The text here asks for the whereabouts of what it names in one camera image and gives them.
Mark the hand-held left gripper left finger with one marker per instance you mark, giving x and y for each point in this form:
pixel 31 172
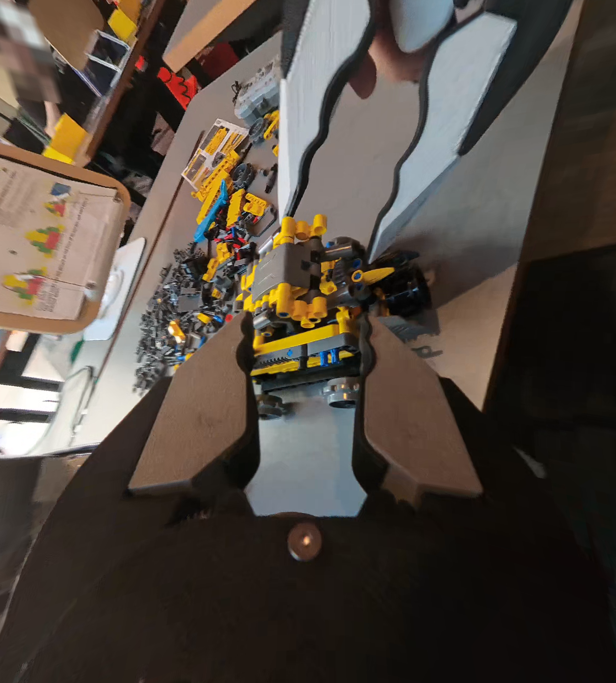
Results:
pixel 196 427

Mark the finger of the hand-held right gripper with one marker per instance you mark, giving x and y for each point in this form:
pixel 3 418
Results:
pixel 308 96
pixel 457 106

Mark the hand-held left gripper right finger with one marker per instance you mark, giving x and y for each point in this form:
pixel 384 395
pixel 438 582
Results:
pixel 420 427

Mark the grey toothed rack piece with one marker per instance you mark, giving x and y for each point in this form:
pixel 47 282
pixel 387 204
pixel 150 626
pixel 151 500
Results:
pixel 276 363

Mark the yellow toy brick vehicle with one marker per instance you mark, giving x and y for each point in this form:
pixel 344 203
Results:
pixel 276 272

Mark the person's right hand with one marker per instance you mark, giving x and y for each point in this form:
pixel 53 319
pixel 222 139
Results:
pixel 388 64

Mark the grey battery box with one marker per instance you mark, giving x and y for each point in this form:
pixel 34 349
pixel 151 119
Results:
pixel 257 90

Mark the small grey wheel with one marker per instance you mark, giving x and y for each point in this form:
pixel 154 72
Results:
pixel 257 129

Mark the red bag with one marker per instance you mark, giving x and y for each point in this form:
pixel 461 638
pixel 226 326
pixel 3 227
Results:
pixel 220 61

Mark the dark grey toothed wheel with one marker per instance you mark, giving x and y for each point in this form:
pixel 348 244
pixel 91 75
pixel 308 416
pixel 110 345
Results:
pixel 244 176

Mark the yellow printed sticker sheet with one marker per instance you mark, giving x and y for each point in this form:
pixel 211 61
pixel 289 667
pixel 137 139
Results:
pixel 214 149

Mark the tan-edged background table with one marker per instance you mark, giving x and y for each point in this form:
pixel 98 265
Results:
pixel 206 37

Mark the pile of loose brick pieces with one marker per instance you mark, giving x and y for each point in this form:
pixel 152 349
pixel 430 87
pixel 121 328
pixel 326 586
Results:
pixel 190 299

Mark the orange plastic object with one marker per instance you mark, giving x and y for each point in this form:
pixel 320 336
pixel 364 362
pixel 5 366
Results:
pixel 177 88

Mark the blue brick separator tool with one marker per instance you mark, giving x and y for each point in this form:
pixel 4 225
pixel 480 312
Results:
pixel 213 213

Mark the cluttered background table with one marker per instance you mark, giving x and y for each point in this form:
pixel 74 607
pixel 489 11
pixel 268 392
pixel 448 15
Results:
pixel 126 80

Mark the yellow storage box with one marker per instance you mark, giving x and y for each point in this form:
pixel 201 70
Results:
pixel 68 138
pixel 122 24

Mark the clear plastic box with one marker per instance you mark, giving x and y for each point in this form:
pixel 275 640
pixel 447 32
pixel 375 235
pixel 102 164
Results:
pixel 105 64

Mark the brown cardboard board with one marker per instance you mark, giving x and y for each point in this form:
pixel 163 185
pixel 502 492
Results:
pixel 68 26

